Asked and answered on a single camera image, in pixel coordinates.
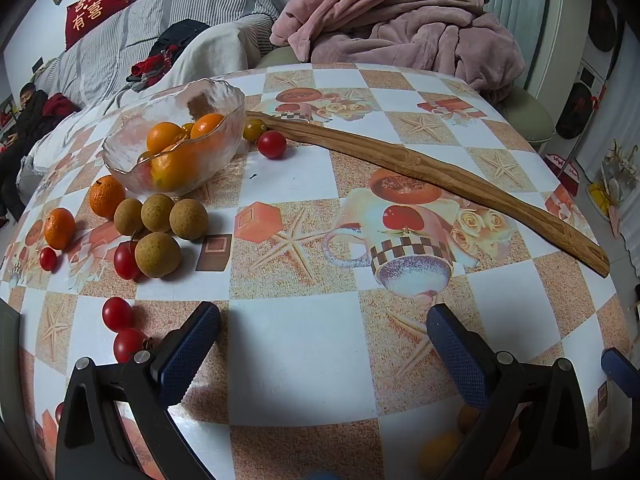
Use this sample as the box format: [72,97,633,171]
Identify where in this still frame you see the red cushion with gold characters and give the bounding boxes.
[65,0,137,51]

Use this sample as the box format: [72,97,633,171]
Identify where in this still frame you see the dark red cloth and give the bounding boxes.
[42,92,81,120]

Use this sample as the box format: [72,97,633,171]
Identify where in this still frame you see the black jacket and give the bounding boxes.
[149,19,211,61]

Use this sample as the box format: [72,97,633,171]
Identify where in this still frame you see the red cherry tomato with stem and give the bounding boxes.
[113,241,142,281]

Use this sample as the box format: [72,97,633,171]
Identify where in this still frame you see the checkered printed tablecloth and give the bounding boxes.
[0,62,633,480]

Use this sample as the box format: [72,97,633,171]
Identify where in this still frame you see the pink fleece blanket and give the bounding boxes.
[270,0,526,106]

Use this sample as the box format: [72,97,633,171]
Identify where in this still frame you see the clear glass bowl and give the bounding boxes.
[101,79,247,197]

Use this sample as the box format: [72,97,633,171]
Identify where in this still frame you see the yellow floor item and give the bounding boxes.
[587,182,622,222]

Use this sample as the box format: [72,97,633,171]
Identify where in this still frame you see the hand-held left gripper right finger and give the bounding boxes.
[426,302,593,480]

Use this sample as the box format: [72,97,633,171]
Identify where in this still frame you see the long carved wooden stick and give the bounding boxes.
[245,110,611,278]

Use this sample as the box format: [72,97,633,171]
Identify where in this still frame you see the small mandarin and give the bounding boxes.
[89,175,127,219]
[44,207,77,251]
[457,404,482,433]

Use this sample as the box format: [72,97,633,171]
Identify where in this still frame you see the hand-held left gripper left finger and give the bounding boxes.
[55,301,222,480]

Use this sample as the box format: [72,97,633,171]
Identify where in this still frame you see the large orange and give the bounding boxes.
[147,121,186,153]
[150,146,201,188]
[191,113,226,142]

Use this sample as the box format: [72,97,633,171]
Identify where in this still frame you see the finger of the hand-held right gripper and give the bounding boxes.
[600,347,638,403]

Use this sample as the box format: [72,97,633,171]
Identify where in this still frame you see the red and grey clothing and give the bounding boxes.
[126,45,180,92]

